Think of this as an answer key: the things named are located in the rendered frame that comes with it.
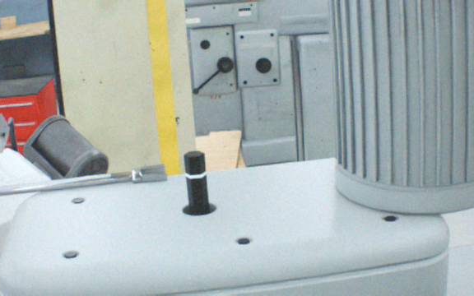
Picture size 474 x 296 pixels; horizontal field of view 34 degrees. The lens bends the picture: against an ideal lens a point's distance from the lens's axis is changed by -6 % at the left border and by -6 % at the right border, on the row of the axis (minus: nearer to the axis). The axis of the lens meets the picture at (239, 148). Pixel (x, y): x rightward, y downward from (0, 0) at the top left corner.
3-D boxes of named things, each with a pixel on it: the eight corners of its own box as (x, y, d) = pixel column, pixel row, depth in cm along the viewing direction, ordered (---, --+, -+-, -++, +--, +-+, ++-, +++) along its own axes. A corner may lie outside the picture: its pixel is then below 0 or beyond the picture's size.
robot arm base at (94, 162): (27, 175, 162) (11, 144, 153) (72, 137, 167) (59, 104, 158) (70, 218, 156) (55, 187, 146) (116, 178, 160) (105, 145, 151)
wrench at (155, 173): (-30, 203, 91) (-31, 196, 91) (-25, 191, 95) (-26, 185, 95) (167, 180, 94) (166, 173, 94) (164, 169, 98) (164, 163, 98)
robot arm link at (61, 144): (39, 179, 163) (34, 132, 153) (71, 159, 168) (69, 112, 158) (72, 212, 158) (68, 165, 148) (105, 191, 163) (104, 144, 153)
